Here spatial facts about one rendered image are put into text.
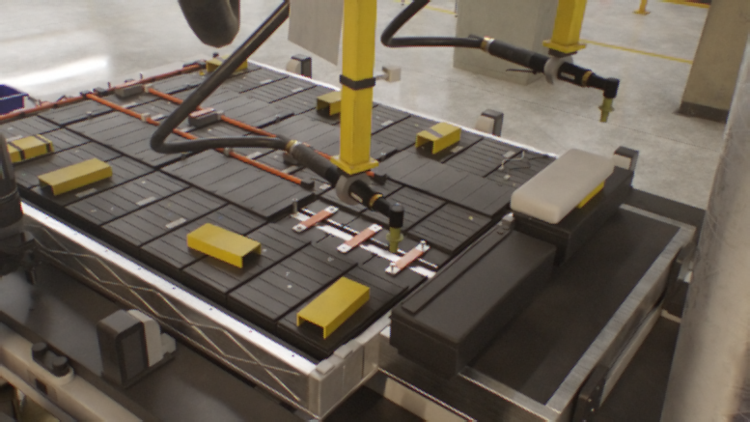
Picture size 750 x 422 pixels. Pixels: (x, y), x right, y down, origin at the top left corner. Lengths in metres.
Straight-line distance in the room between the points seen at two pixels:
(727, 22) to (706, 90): 0.49
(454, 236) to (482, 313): 0.45
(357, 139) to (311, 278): 0.33
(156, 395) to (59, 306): 0.40
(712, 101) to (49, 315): 4.98
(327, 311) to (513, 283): 0.38
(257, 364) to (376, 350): 0.24
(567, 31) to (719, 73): 3.97
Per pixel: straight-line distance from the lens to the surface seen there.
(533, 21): 5.97
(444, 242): 1.74
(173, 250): 1.72
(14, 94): 3.06
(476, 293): 1.42
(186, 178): 2.02
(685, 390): 0.69
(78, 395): 1.64
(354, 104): 1.55
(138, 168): 2.11
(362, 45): 1.52
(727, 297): 0.64
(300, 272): 1.61
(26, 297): 1.87
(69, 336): 1.72
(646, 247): 1.92
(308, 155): 1.78
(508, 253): 1.56
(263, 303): 1.52
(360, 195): 1.61
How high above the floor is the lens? 1.91
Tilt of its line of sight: 29 degrees down
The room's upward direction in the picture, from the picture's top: 4 degrees clockwise
